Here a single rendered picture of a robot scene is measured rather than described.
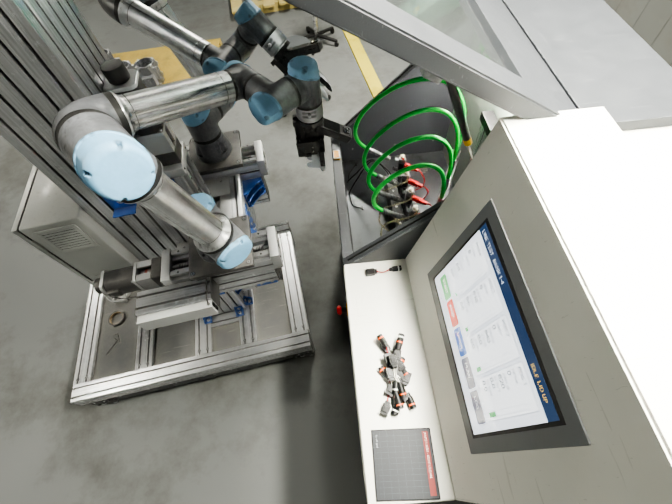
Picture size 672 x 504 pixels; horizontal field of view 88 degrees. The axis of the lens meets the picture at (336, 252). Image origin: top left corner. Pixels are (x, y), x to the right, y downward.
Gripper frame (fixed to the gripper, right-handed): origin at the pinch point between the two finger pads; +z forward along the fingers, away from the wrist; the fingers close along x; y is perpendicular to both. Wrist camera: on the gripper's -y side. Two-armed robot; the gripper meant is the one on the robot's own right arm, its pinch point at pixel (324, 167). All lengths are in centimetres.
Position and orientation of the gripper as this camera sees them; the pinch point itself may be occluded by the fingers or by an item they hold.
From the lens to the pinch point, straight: 116.8
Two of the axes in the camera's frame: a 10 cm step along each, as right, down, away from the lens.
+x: 0.8, 8.5, -5.2
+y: -10.0, 1.0, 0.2
